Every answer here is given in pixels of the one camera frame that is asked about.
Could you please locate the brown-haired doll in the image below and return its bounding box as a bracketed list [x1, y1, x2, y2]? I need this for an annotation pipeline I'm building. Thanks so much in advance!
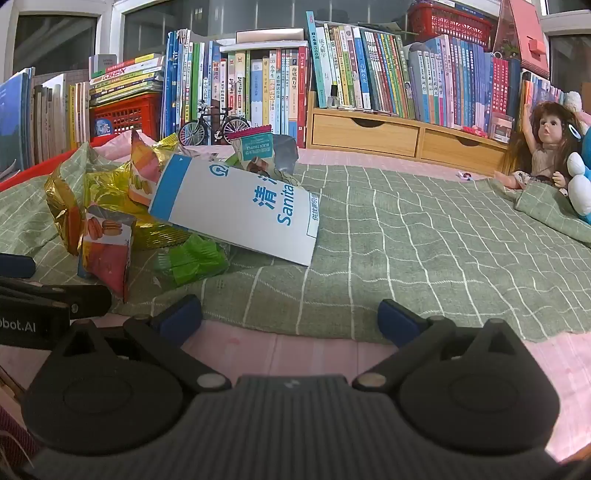
[494, 102, 587, 197]

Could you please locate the green checked blanket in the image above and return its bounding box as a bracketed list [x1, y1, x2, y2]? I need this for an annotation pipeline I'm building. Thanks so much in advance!
[0, 143, 591, 344]

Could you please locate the wooden drawer organizer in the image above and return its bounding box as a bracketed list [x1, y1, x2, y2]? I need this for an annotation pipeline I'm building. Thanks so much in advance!
[306, 90, 515, 178]

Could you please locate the tall upright book row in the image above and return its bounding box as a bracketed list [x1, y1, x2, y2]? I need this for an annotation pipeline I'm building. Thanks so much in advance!
[164, 28, 310, 149]

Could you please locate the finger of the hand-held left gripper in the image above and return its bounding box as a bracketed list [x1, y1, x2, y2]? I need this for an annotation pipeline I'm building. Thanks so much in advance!
[0, 253, 37, 280]
[0, 277, 113, 319]

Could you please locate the flat stack of books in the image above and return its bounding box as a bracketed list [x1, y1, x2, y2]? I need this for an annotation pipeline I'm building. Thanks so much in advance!
[89, 53, 166, 108]

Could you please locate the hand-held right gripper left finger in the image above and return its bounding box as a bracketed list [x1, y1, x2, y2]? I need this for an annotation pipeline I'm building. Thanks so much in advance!
[54, 294, 232, 394]

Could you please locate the short book row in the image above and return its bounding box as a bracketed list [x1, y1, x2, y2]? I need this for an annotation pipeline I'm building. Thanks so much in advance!
[519, 69, 566, 114]

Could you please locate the red plastic basket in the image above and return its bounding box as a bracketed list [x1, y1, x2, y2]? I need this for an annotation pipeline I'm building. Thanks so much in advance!
[89, 91, 163, 139]
[407, 1, 494, 47]

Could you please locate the pink house-shaped box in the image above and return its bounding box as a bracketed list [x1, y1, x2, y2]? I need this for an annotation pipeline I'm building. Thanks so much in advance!
[492, 0, 551, 79]

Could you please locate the small grey box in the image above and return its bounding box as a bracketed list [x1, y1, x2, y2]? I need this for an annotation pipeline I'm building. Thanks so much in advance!
[488, 112, 514, 143]

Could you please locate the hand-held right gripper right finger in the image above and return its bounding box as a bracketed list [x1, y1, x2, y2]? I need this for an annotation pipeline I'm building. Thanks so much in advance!
[352, 298, 533, 393]

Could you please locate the teal snack packet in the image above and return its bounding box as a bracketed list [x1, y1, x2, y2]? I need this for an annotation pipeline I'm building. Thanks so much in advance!
[228, 124, 276, 175]

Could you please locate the book row on wooden organizer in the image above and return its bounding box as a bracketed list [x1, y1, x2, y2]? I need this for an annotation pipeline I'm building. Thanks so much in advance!
[305, 11, 522, 132]

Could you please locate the blue plush toy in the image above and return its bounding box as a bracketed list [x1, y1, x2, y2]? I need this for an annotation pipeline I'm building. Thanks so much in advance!
[566, 124, 591, 224]

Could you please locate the macaron print snack packet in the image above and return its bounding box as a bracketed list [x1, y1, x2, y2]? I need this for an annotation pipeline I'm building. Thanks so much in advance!
[128, 130, 181, 207]
[78, 204, 136, 302]

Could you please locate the grey flat box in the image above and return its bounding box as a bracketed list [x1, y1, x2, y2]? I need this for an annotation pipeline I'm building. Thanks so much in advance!
[235, 28, 306, 47]

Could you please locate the white and blue paper bag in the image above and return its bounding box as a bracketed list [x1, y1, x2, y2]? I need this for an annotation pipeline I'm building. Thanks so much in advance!
[148, 154, 320, 267]

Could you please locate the green snack packet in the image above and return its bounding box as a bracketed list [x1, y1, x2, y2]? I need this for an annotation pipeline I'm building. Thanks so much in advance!
[154, 233, 230, 291]

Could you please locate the white plush toy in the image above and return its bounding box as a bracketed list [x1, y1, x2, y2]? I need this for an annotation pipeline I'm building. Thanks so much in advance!
[564, 90, 591, 123]

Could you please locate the gold foil wrapper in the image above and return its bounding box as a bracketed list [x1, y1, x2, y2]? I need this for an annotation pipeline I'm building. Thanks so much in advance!
[45, 161, 86, 257]
[83, 134, 195, 251]

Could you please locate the black model bicycle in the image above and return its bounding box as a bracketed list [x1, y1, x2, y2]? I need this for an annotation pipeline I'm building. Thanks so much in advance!
[178, 99, 252, 147]

